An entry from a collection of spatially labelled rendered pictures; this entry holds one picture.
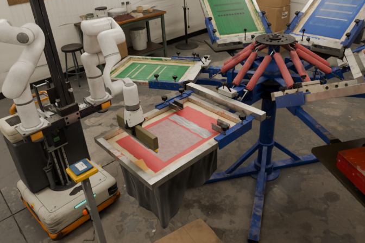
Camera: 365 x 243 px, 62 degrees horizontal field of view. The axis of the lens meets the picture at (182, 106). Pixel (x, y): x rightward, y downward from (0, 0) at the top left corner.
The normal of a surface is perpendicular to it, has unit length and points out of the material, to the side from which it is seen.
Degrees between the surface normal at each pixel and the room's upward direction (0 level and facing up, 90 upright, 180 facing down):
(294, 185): 0
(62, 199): 0
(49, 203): 0
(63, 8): 90
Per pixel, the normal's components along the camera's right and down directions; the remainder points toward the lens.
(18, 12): 0.67, 0.32
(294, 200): -0.06, -0.87
